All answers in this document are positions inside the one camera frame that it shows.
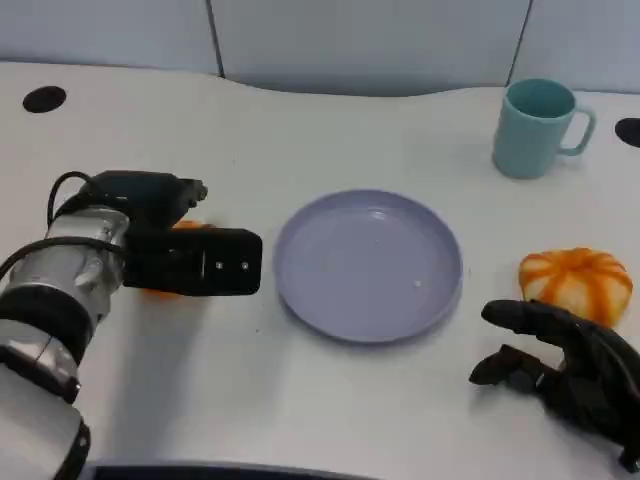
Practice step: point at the orange white toy bread roll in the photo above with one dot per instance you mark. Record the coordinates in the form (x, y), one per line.
(187, 224)
(575, 280)

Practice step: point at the grey partition panel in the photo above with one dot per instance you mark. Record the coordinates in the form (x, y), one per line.
(365, 45)
(585, 40)
(100, 30)

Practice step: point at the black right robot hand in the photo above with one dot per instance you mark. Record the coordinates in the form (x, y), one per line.
(600, 385)

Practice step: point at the pale green mug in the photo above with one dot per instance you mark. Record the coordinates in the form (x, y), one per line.
(525, 142)

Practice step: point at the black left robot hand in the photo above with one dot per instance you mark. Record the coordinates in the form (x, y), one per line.
(150, 197)

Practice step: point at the lilac plate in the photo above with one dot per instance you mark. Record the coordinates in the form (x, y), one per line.
(367, 270)

